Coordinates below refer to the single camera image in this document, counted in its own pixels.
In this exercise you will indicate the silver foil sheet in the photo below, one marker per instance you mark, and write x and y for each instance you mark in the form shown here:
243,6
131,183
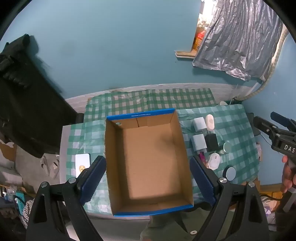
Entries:
240,39

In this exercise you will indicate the black rectangular power bank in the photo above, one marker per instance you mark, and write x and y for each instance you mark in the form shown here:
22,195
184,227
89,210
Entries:
211,141

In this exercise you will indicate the cardboard box with blue rim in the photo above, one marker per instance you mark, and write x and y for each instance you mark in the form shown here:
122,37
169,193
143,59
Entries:
150,162

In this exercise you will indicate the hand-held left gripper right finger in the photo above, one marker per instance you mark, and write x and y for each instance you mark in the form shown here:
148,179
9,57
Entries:
203,180

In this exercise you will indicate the white oval device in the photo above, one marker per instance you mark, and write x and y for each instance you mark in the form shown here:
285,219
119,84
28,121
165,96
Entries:
210,122

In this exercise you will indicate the white slipper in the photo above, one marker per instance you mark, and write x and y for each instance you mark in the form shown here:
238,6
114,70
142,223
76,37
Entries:
49,165

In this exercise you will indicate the black white striped cloth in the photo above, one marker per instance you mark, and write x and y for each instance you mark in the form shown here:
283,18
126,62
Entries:
24,208

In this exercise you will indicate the person's right hand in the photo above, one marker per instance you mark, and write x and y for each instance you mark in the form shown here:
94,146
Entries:
286,176

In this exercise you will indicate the person's green shirt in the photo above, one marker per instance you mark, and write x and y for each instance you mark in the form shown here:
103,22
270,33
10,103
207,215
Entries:
166,227

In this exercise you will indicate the white phone with gold stickers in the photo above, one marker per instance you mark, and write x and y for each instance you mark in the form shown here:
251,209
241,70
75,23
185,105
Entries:
82,162

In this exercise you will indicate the green beige checked cloth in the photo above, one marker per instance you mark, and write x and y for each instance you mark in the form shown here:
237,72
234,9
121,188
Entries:
148,99

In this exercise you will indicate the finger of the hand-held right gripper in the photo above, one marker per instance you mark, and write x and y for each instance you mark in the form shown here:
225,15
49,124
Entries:
283,121
264,127

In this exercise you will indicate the wooden crate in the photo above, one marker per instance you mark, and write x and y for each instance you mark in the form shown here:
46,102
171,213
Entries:
270,191

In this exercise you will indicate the small white round object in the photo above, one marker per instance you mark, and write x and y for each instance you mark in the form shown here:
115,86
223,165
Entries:
223,103

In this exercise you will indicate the black round disc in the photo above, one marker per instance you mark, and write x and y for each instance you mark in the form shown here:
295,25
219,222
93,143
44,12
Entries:
230,173

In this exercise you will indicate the green metal tin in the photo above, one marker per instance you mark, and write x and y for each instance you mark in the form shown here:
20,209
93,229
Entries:
227,147

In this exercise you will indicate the flat cardboard piece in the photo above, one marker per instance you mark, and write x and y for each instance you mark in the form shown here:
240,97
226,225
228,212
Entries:
185,54

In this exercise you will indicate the orange box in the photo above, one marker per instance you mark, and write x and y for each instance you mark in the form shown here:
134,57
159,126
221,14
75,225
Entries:
199,38

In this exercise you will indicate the white octagonal box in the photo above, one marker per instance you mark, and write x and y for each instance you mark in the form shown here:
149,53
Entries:
214,160

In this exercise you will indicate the green white checked plastic tablecloth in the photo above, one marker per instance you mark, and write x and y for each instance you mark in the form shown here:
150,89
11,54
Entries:
235,129

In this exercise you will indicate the grey square charger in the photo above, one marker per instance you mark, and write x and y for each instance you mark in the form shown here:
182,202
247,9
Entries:
198,141
199,124

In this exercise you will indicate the pink lighter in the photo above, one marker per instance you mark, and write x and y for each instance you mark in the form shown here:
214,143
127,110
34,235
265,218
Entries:
203,158

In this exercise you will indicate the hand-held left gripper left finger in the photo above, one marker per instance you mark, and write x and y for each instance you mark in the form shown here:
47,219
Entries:
92,180

